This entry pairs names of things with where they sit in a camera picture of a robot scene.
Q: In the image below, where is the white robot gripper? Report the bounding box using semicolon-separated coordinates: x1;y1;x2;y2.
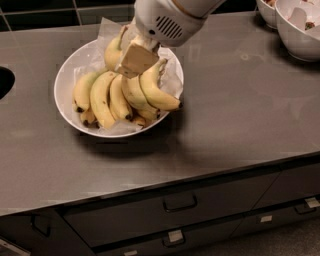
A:
115;0;208;78

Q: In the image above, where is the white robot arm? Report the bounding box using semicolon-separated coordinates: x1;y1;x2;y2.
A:
115;0;226;78

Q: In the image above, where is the small lower yellow banana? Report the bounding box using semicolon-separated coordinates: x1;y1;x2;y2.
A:
110;75;133;121

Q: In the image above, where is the long left-centre yellow banana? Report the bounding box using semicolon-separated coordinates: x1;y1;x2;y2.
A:
90;71;116;128

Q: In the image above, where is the small bottom-left banana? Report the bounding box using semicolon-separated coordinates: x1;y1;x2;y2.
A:
80;109;96;127

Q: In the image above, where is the white ceramic bowl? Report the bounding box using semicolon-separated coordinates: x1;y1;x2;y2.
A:
54;36;184;138

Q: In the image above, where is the small white bowl top right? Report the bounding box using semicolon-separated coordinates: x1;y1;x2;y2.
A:
256;0;277;29

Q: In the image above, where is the large white bowl top right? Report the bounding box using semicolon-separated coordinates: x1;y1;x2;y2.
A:
275;0;320;62

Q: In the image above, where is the upper middle drawer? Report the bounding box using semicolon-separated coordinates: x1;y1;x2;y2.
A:
64;173;276;247

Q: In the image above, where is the lower middle drawer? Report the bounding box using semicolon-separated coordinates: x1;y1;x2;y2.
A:
92;215;243;256

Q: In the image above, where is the left cabinet door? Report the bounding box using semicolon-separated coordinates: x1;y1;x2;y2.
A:
0;211;94;256

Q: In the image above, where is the right cabinet drawer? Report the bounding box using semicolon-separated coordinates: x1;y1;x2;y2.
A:
232;163;320;237

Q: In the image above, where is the black drawer handle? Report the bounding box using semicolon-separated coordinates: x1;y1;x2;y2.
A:
162;195;198;213

